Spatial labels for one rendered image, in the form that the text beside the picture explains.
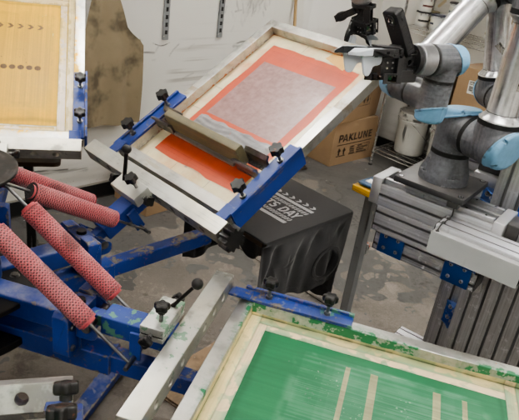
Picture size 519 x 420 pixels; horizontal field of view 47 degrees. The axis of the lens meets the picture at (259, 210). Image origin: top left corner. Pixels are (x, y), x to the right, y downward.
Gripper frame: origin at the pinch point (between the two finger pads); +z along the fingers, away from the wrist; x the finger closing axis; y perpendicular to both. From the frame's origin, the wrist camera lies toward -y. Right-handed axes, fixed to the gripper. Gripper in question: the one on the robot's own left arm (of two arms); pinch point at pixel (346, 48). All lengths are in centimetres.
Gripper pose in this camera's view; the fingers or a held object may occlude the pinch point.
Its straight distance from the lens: 137.8
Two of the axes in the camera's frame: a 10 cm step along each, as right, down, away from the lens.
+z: -8.7, 1.1, -4.7
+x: -4.8, -3.2, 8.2
